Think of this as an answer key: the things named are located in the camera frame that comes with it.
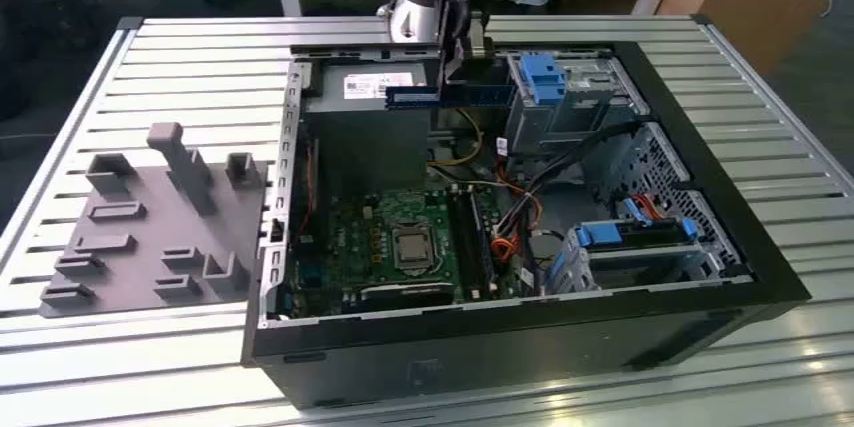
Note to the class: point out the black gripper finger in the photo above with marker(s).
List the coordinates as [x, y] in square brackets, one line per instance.
[482, 37]
[454, 37]

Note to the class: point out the black RAM slot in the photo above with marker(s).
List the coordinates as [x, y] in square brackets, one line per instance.
[460, 242]
[472, 247]

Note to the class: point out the blue disk carrier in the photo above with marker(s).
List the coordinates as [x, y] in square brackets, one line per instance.
[544, 79]

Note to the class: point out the silver power supply unit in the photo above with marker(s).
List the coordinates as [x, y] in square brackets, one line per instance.
[334, 97]

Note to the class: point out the silver drive cage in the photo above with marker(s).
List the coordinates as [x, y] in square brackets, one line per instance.
[574, 122]

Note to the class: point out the silver CPU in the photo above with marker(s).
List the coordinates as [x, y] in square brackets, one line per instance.
[414, 249]

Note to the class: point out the green motherboard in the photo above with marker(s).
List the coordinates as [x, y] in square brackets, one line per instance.
[354, 247]

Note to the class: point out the hard disk in blue carrier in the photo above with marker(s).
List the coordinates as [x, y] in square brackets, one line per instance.
[641, 236]

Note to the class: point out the black open PC case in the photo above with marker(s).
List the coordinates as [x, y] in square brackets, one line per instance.
[468, 357]

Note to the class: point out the grey parts rack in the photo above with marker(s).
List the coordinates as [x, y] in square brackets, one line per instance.
[141, 257]

